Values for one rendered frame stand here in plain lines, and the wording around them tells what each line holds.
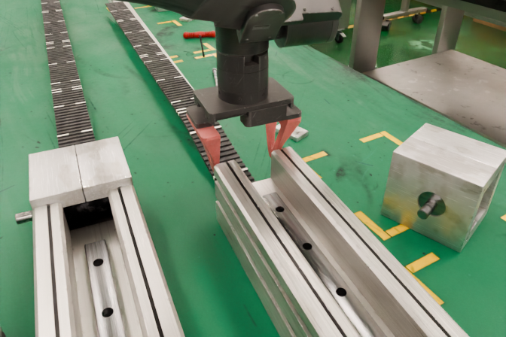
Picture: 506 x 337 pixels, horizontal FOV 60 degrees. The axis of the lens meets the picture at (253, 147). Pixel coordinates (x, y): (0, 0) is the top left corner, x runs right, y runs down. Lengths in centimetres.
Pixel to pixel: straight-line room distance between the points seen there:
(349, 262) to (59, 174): 31
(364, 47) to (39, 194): 207
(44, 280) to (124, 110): 47
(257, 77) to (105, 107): 43
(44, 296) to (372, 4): 212
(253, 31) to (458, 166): 27
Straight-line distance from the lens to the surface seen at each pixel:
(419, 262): 54
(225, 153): 64
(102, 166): 51
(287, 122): 51
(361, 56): 240
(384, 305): 41
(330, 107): 82
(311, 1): 47
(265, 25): 41
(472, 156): 56
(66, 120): 75
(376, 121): 79
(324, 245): 46
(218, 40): 47
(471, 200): 52
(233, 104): 49
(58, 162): 53
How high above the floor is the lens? 115
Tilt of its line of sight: 33 degrees down
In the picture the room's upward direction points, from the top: straight up
